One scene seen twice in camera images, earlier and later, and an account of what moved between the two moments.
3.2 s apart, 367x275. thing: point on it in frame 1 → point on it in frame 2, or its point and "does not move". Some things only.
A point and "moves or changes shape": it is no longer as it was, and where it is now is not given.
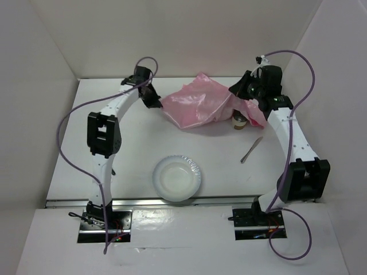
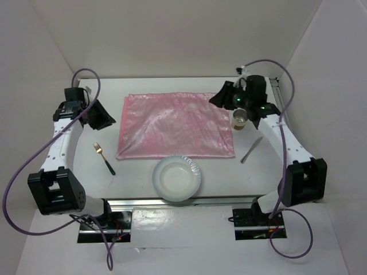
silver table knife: [254, 145] does not move
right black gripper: [239, 88] → [222, 98]
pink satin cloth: [203, 99] moves or changes shape
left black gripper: [153, 102] → [105, 118]
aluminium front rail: [128, 203] does not move
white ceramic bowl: [176, 177] does not move
